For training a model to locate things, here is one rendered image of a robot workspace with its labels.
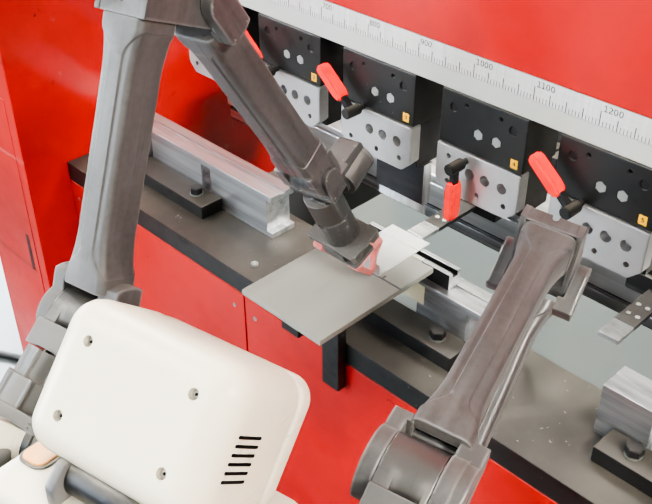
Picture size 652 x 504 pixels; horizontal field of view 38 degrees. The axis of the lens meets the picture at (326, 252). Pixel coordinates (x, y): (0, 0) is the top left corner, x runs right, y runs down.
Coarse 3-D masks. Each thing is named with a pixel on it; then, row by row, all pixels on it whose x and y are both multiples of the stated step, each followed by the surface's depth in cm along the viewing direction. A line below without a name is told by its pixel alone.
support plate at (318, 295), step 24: (288, 264) 159; (312, 264) 159; (336, 264) 159; (408, 264) 159; (264, 288) 154; (288, 288) 154; (312, 288) 154; (336, 288) 154; (360, 288) 154; (384, 288) 154; (408, 288) 155; (288, 312) 149; (312, 312) 149; (336, 312) 149; (360, 312) 149; (312, 336) 144
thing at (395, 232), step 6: (390, 228) 168; (396, 228) 168; (390, 234) 166; (396, 234) 166; (402, 234) 166; (408, 234) 166; (402, 240) 165; (408, 240) 165; (414, 240) 165; (420, 240) 165; (414, 246) 163; (420, 246) 163
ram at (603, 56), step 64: (256, 0) 159; (384, 0) 138; (448, 0) 130; (512, 0) 122; (576, 0) 116; (640, 0) 110; (512, 64) 126; (576, 64) 119; (640, 64) 113; (576, 128) 123
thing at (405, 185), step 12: (384, 168) 158; (396, 168) 156; (408, 168) 154; (420, 168) 152; (384, 180) 159; (396, 180) 157; (408, 180) 155; (420, 180) 153; (384, 192) 162; (396, 192) 159; (408, 192) 156; (420, 192) 154; (408, 204) 159; (420, 204) 156
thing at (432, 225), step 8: (464, 200) 175; (464, 208) 172; (472, 208) 173; (480, 208) 173; (432, 216) 170; (440, 216) 170; (488, 216) 172; (496, 216) 171; (424, 224) 168; (432, 224) 168; (440, 224) 168; (448, 224) 169; (416, 232) 166; (424, 232) 166; (432, 232) 166; (424, 240) 165
